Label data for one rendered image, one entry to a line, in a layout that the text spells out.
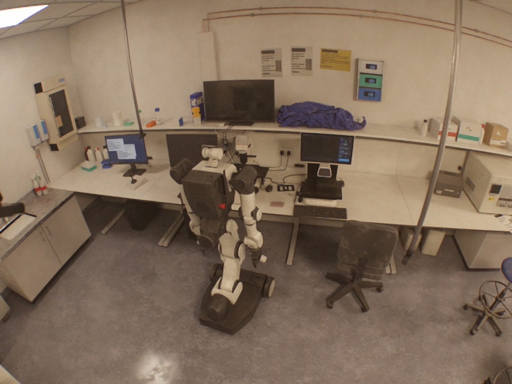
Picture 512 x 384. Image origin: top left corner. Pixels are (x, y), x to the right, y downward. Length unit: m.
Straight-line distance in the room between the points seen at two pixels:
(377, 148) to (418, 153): 0.45
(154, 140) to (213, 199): 2.06
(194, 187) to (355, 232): 1.09
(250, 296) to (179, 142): 1.55
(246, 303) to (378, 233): 1.20
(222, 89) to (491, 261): 3.40
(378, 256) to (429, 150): 1.46
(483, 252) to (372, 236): 1.68
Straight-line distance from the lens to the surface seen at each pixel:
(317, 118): 2.59
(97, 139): 4.13
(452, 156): 3.24
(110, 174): 3.56
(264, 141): 2.96
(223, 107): 2.83
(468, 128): 3.03
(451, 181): 2.98
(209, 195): 1.55
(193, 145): 2.66
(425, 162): 3.15
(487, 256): 3.38
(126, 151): 3.23
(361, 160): 2.99
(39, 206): 3.53
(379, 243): 1.99
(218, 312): 2.16
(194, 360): 2.36
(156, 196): 2.78
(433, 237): 3.24
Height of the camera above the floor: 2.09
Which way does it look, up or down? 31 degrees down
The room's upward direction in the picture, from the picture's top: 3 degrees counter-clockwise
